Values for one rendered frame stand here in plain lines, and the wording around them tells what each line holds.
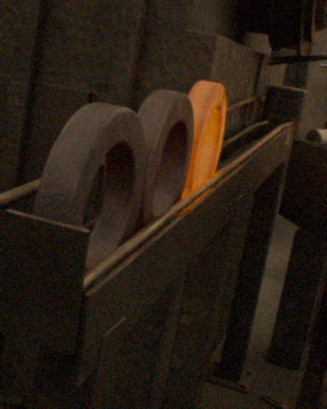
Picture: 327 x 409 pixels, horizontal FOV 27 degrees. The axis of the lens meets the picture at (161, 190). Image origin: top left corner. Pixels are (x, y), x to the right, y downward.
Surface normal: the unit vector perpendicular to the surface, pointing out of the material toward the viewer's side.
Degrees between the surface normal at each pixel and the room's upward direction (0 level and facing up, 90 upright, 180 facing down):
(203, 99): 41
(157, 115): 45
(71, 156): 55
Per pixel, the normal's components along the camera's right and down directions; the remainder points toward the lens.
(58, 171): -0.21, -0.27
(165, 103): 0.00, -0.76
